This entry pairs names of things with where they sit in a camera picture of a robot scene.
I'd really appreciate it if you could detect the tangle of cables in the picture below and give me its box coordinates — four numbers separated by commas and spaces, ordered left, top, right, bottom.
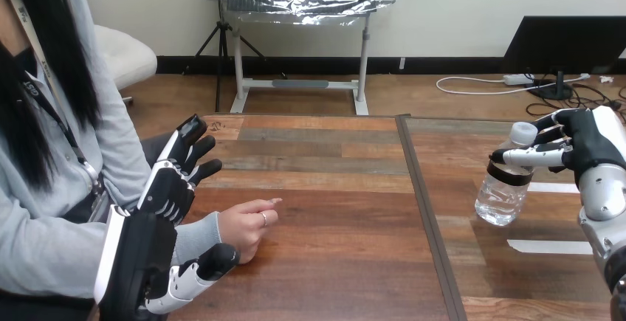
435, 71, 626, 125

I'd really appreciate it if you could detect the black tripod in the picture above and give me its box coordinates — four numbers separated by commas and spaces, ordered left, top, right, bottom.
183, 0, 289, 114

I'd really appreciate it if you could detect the dark screen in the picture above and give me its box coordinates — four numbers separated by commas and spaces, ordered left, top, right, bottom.
501, 15, 626, 101

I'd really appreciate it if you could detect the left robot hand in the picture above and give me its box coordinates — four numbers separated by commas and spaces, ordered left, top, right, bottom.
94, 114, 241, 321

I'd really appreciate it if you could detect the person's hand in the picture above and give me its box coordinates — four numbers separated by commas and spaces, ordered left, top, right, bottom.
217, 198, 284, 266

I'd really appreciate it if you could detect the person's body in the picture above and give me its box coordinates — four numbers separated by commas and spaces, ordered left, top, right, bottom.
0, 0, 183, 321

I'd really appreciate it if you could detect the person's forearm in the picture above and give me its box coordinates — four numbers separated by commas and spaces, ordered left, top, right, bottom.
0, 189, 222, 301

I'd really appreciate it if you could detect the white power strip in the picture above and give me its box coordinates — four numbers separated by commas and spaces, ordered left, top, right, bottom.
502, 73, 535, 86

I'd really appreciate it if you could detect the clear water bottle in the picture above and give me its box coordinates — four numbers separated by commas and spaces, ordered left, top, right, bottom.
474, 121, 540, 227

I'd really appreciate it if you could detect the white cushioned chair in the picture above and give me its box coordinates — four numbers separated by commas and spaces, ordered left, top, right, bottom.
92, 24, 159, 106

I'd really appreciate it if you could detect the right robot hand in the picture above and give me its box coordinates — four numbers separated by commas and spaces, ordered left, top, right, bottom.
489, 106, 626, 189

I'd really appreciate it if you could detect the white desk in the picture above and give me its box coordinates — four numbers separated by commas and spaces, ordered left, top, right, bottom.
202, 0, 398, 117

